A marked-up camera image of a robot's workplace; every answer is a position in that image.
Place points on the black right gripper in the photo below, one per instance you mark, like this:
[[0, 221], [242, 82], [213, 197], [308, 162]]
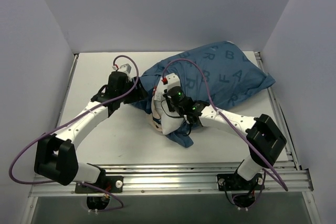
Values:
[[168, 96]]

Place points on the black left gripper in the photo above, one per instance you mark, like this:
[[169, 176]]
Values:
[[137, 91]]

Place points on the white pillow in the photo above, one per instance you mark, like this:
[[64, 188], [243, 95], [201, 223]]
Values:
[[163, 119]]

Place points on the blue cartoon print pillowcase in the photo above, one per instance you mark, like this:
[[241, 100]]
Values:
[[220, 72]]

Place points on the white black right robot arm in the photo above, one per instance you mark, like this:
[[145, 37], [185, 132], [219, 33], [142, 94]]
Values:
[[264, 138]]

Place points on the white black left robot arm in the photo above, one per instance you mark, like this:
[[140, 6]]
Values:
[[56, 156]]

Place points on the white pillow care label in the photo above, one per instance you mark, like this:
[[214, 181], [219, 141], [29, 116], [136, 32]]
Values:
[[158, 94]]

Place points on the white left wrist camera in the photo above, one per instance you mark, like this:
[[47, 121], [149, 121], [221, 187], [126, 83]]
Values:
[[125, 68]]

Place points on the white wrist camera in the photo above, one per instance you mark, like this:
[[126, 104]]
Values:
[[125, 68], [170, 81]]

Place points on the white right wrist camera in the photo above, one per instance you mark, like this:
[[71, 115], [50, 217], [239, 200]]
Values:
[[170, 81]]

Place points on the aluminium table edge rail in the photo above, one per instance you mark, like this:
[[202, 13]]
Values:
[[64, 97]]

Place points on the aluminium front frame rail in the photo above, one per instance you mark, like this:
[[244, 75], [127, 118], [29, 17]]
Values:
[[189, 178]]

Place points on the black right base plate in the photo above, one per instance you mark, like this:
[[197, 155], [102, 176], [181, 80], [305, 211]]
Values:
[[234, 182]]

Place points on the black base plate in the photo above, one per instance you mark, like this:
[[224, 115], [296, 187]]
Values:
[[111, 184], [234, 182]]

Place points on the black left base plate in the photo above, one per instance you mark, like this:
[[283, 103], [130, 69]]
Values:
[[111, 184]]

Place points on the aluminium right side rail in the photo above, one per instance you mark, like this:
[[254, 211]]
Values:
[[263, 102]]

